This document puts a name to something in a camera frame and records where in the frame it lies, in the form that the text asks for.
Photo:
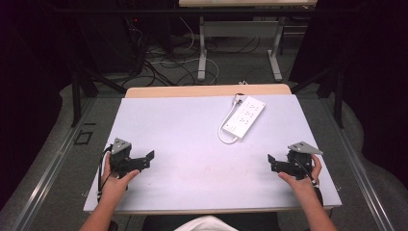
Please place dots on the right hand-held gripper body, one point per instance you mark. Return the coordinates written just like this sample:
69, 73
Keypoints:
298, 162

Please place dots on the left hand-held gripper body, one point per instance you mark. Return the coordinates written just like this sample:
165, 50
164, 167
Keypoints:
123, 160

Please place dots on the person's right hand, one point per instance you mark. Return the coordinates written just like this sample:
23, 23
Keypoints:
303, 186

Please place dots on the person's left hand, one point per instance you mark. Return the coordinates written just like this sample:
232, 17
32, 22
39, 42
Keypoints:
114, 187

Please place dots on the white table board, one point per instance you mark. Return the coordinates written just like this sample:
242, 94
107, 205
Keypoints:
192, 154

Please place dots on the white power strip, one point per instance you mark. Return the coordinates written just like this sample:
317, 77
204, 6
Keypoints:
245, 115

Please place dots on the person's dark trousers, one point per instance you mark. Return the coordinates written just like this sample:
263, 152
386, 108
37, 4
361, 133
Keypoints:
256, 223

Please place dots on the white plug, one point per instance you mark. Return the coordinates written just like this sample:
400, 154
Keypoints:
238, 100

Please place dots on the wooden table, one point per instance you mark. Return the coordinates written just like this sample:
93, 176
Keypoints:
192, 91

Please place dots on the black metal stand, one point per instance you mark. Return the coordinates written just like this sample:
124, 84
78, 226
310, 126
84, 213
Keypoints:
338, 96
76, 96

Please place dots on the person's white shirt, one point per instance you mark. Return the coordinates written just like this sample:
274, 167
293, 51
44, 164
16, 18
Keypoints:
207, 224

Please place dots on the dark curtain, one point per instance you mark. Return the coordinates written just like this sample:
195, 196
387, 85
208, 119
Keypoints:
29, 80
375, 80

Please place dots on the black computer case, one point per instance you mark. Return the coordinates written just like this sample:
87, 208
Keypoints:
109, 45

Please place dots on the white desk with metal legs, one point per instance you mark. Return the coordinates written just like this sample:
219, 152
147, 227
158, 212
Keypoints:
240, 29

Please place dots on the black floor socket frame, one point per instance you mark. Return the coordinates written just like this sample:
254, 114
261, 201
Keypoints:
76, 138

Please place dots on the aluminium floor rail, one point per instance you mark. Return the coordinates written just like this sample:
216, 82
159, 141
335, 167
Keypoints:
359, 166
48, 176

